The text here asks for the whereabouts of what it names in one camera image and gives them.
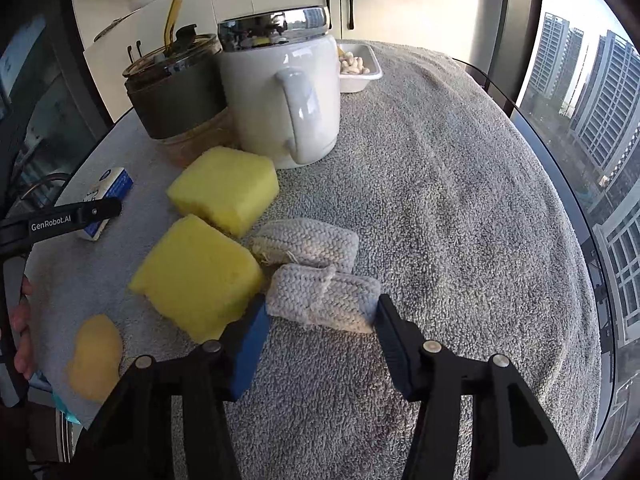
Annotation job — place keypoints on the metal mesh chair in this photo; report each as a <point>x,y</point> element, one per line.
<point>50,178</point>

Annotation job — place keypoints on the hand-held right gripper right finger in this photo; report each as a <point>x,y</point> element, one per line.
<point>395,350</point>

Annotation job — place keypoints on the white plastic tray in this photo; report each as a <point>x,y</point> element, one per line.
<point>369,82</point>

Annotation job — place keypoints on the white mug with chrome lid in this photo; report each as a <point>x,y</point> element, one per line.
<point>260,100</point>

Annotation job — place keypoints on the person's left hand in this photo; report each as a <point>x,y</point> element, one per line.
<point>22,330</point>

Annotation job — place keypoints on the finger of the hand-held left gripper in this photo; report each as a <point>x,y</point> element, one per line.
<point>75,220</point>

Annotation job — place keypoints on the tan gourd-shaped sponge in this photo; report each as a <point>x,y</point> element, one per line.
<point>95,360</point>

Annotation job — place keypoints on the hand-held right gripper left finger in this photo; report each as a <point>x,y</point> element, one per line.
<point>250,350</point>

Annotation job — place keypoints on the high-rise buildings outside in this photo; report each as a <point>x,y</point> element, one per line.
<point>600,110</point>

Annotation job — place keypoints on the grey towel table cover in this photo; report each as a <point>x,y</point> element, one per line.
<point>450,210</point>

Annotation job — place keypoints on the amber glass tumbler green sleeve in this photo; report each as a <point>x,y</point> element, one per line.
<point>175,100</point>

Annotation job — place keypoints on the white lower cabinet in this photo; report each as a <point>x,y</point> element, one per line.
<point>425,0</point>

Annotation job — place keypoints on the yellow sponge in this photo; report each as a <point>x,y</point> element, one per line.
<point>225,190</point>
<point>195,275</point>

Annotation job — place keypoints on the black window frame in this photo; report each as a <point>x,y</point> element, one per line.
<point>525,35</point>

